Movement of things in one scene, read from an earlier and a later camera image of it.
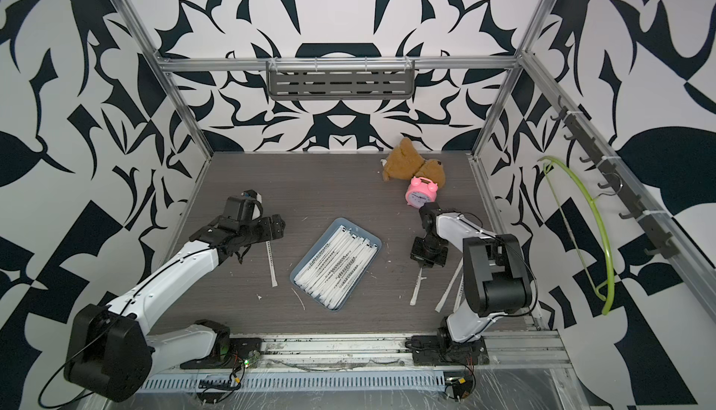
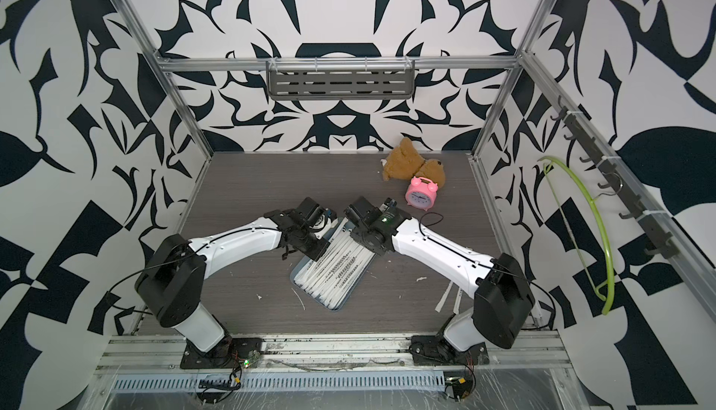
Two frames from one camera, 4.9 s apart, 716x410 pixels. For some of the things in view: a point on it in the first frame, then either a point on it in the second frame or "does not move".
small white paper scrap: (304, 307) does not move
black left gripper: (280, 226) to (325, 243)
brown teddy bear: (404, 161) does not move
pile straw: (413, 300) to (443, 298)
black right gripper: (420, 260) to (355, 235)
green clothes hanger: (596, 285) does not move
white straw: (336, 268) does not move
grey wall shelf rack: (337, 79) does not move
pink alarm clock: (421, 191) does not move
